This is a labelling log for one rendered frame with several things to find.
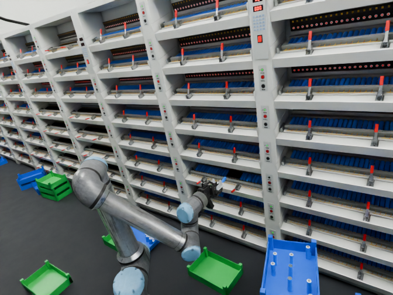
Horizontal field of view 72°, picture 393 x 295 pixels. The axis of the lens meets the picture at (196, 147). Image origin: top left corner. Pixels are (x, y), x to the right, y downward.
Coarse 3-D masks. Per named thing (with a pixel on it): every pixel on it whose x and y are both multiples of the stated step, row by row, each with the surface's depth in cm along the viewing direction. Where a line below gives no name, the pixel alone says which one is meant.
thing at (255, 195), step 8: (192, 168) 198; (224, 168) 190; (184, 176) 195; (192, 176) 195; (200, 184) 189; (224, 184) 178; (224, 192) 179; (240, 192) 169; (248, 192) 167; (256, 192) 164; (256, 200) 165
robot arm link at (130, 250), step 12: (96, 156) 126; (84, 168) 115; (96, 168) 118; (108, 180) 125; (108, 216) 128; (108, 228) 132; (120, 228) 133; (120, 240) 135; (132, 240) 139; (120, 252) 139; (132, 252) 140; (144, 252) 146; (120, 264) 142; (132, 264) 140; (144, 264) 144
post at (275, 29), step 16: (272, 32) 120; (256, 64) 128; (272, 64) 124; (256, 80) 131; (272, 80) 127; (256, 96) 135; (272, 96) 130; (272, 112) 134; (272, 128) 137; (272, 144) 141; (272, 160) 145; (272, 224) 164
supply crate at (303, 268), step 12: (276, 240) 122; (312, 240) 115; (288, 252) 120; (300, 252) 119; (312, 252) 116; (264, 264) 111; (288, 264) 115; (300, 264) 114; (312, 264) 113; (264, 276) 107; (276, 276) 110; (300, 276) 109; (312, 276) 108; (264, 288) 106; (276, 288) 106; (300, 288) 104; (312, 288) 103
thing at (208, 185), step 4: (208, 180) 152; (204, 184) 148; (208, 184) 149; (212, 184) 150; (216, 184) 150; (200, 188) 144; (204, 188) 146; (208, 188) 146; (212, 188) 146; (204, 192) 143; (208, 192) 147; (212, 192) 147; (216, 192) 151; (212, 196) 148
